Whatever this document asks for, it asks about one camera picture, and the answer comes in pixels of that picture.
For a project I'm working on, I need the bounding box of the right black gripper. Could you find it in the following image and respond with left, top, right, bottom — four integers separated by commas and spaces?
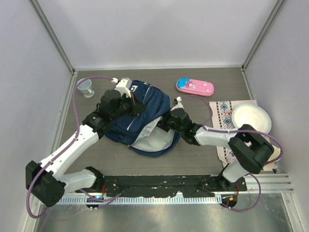
146, 105, 184, 134

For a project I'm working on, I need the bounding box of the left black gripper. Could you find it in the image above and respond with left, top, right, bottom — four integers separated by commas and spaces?
111, 92, 146, 121

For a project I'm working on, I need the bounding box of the navy blue student backpack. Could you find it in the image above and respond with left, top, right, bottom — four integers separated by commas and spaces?
105, 80, 181, 158

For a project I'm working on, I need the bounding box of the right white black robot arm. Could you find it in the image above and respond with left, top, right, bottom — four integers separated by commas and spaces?
158, 108, 274, 191

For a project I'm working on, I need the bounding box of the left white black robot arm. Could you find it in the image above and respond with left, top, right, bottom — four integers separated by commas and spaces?
26, 89, 146, 207

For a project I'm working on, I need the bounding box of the pink cartoon pencil case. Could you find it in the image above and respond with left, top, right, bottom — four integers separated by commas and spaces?
176, 78, 214, 97

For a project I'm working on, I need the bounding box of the patterned beige placemat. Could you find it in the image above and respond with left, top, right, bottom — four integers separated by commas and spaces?
210, 100, 275, 171

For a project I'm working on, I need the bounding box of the light blue footed cup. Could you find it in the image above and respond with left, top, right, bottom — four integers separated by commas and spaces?
77, 78, 95, 98

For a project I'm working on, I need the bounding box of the white shallow bowl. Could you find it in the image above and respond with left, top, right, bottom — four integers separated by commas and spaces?
231, 103, 272, 133

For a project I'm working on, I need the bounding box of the cream yellow mug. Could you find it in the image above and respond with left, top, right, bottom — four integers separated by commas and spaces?
268, 145, 281, 162

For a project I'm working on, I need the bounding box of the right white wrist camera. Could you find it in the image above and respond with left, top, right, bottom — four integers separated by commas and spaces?
173, 97, 183, 108

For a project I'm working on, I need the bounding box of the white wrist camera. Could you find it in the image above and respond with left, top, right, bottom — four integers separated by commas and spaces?
173, 97, 183, 108
114, 78, 132, 98

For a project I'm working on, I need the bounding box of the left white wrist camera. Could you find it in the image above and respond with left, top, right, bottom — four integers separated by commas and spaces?
114, 78, 132, 98

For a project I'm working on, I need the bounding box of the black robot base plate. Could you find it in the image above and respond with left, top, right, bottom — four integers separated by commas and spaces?
84, 174, 247, 198

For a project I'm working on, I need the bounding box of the white slotted cable duct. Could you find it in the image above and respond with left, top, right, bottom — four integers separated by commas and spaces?
57, 194, 222, 205

